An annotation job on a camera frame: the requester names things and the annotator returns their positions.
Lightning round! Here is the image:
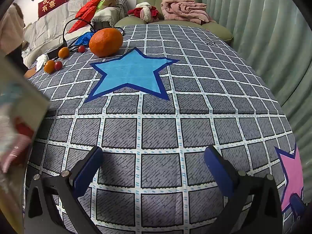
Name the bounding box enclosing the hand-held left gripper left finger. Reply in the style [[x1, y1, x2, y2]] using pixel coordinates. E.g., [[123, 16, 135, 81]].
[[24, 146, 104, 234]]

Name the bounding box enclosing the black power adapter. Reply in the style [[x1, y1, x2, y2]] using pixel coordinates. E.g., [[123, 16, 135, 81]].
[[46, 43, 65, 58]]

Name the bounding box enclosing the blue plastic bag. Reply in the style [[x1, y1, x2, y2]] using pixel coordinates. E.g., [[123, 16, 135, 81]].
[[73, 32, 94, 45]]

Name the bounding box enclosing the large orange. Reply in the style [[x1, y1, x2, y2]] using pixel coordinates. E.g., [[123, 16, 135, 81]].
[[89, 28, 123, 58]]

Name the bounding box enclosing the black cable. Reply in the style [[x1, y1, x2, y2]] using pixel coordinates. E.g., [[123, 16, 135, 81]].
[[62, 18, 125, 48]]

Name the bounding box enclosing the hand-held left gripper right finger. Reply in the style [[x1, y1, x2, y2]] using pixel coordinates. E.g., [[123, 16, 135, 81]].
[[203, 145, 283, 234]]

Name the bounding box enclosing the dark green shallow box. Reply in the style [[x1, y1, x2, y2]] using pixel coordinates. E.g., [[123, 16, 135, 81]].
[[0, 56, 51, 234]]

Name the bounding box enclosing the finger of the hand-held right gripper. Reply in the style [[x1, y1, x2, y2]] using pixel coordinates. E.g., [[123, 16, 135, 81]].
[[289, 192, 308, 221]]

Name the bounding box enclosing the grey striped sofa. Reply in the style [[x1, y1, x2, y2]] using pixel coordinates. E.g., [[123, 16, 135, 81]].
[[22, 0, 129, 66]]

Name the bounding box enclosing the white tissue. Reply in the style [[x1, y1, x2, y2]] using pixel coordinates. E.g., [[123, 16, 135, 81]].
[[35, 54, 49, 70]]

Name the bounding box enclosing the red white plush toy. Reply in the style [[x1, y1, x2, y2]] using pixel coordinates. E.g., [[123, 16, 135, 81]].
[[127, 2, 160, 23]]

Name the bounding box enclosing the red pillow with gold characters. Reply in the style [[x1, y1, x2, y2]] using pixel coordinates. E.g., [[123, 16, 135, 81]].
[[38, 0, 70, 19]]

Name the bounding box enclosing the pale green curtain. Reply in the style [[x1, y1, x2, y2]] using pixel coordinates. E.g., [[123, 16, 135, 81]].
[[196, 0, 312, 132]]

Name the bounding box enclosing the pink blanket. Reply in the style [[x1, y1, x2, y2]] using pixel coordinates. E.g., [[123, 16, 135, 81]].
[[161, 0, 216, 25]]

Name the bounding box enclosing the red cushion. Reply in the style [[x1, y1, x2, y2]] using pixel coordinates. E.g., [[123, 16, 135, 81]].
[[75, 0, 108, 20], [68, 17, 92, 34]]

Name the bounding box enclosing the beige fringed throw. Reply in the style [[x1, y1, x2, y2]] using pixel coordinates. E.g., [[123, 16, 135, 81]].
[[91, 6, 122, 27]]

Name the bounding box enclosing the grey checked star tablecloth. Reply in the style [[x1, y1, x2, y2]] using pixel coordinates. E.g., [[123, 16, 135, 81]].
[[23, 24, 305, 234]]

